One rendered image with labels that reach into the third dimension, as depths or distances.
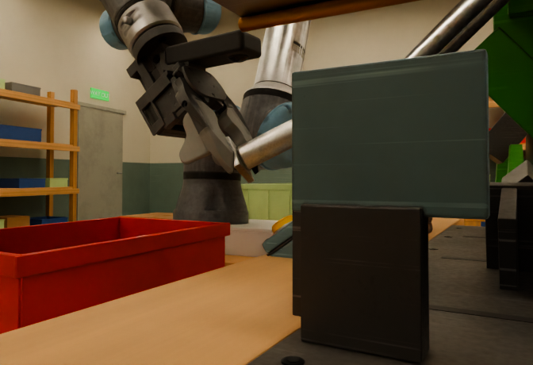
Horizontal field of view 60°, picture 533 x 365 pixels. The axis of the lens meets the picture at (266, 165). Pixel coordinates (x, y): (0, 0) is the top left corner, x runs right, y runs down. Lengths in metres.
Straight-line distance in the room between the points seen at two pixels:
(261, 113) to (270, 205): 0.72
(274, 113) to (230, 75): 7.78
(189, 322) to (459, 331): 0.15
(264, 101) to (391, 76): 0.60
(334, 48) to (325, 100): 7.77
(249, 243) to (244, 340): 0.54
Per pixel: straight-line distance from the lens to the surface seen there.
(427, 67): 0.23
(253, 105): 0.83
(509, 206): 0.40
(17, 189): 6.34
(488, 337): 0.28
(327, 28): 8.13
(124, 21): 0.62
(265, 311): 0.30
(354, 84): 0.24
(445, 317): 0.31
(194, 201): 0.88
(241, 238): 0.79
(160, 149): 9.15
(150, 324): 0.29
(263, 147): 0.53
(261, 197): 1.52
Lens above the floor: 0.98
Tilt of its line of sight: 1 degrees up
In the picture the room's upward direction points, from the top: straight up
